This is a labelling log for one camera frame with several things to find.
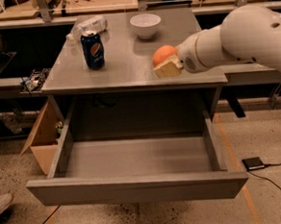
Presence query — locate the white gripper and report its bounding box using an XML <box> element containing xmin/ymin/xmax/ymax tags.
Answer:
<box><xmin>154</xmin><ymin>26</ymin><xmax>237</xmax><ymax>78</ymax></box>

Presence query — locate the orange fruit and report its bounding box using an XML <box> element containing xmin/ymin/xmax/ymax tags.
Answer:
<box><xmin>152</xmin><ymin>44</ymin><xmax>177</xmax><ymax>66</ymax></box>

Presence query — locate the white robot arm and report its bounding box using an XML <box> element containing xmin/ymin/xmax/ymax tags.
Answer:
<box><xmin>152</xmin><ymin>4</ymin><xmax>281</xmax><ymax>78</ymax></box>

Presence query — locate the grey counter cabinet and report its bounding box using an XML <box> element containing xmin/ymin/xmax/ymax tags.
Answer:
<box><xmin>42</xmin><ymin>8</ymin><xmax>227</xmax><ymax>141</ymax></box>

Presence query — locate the grey open drawer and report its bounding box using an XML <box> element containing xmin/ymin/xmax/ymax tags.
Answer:
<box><xmin>26</xmin><ymin>114</ymin><xmax>247</xmax><ymax>206</ymax></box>

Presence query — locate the white ceramic bowl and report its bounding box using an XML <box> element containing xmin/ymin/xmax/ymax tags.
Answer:
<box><xmin>130</xmin><ymin>13</ymin><xmax>161</xmax><ymax>38</ymax></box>

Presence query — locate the blue Pepsi can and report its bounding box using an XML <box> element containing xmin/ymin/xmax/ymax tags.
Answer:
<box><xmin>80</xmin><ymin>31</ymin><xmax>105</xmax><ymax>70</ymax></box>

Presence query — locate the clear plastic water bottle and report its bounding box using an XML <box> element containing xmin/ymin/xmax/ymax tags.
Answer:
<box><xmin>65</xmin><ymin>14</ymin><xmax>108</xmax><ymax>41</ymax></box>

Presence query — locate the black foot pedal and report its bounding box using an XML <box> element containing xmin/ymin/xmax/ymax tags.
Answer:
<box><xmin>243</xmin><ymin>157</ymin><xmax>265</xmax><ymax>171</ymax></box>

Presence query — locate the cardboard box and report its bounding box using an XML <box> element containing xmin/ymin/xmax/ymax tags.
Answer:
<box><xmin>21</xmin><ymin>101</ymin><xmax>59</xmax><ymax>175</ymax></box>

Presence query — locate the white sneaker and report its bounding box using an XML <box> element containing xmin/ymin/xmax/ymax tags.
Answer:
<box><xmin>0</xmin><ymin>193</ymin><xmax>13</xmax><ymax>214</ymax></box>

